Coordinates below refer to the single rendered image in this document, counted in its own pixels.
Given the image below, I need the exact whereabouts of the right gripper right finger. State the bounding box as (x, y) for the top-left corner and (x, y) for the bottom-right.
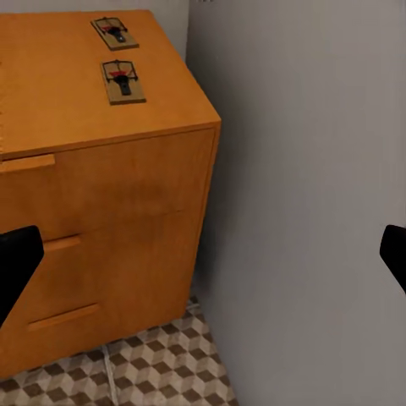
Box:
(380, 224), (406, 292)

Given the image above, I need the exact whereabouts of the mousetrap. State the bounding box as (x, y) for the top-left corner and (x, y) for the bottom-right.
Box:
(91, 17), (140, 52)
(100, 59), (147, 106)

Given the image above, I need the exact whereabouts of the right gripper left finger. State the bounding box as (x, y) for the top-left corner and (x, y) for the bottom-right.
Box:
(0, 225), (44, 327)

